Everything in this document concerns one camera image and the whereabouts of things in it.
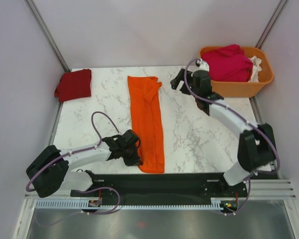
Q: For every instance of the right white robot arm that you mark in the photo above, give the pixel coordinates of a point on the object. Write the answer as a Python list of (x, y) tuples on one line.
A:
[(256, 146)]

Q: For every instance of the orange t shirt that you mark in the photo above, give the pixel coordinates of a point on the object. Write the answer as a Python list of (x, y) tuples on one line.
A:
[(146, 122)]

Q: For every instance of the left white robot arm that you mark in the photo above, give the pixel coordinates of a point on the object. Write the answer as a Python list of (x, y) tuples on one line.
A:
[(55, 169)]

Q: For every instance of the aluminium front rail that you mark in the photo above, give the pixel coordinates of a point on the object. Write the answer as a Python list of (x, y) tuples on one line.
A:
[(272, 189)]

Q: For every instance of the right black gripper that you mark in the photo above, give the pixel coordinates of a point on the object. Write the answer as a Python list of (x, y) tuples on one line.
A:
[(175, 82)]

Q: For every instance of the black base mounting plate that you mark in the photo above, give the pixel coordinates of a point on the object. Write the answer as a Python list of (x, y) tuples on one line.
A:
[(161, 189)]

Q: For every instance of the folded dark red shirt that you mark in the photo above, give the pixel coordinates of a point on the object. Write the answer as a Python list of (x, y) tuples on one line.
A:
[(74, 85)]

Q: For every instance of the white cloth in basket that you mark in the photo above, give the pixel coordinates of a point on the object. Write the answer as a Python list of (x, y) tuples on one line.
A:
[(256, 69)]

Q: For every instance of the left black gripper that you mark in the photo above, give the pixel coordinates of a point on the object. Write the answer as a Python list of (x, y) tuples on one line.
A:
[(135, 160)]

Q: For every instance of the right aluminium corner post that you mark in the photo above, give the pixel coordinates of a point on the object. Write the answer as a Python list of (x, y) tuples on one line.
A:
[(271, 23)]

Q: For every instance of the left aluminium corner post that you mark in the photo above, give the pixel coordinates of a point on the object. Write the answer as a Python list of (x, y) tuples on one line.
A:
[(46, 33)]

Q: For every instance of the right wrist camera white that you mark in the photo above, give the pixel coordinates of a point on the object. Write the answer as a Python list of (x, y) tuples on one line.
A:
[(202, 65)]

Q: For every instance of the magenta shirt in basket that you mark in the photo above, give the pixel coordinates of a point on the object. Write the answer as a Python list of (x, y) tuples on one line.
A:
[(228, 64)]

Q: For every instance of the aluminium corner post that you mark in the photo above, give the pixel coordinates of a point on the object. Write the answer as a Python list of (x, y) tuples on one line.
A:
[(271, 23), (46, 33)]

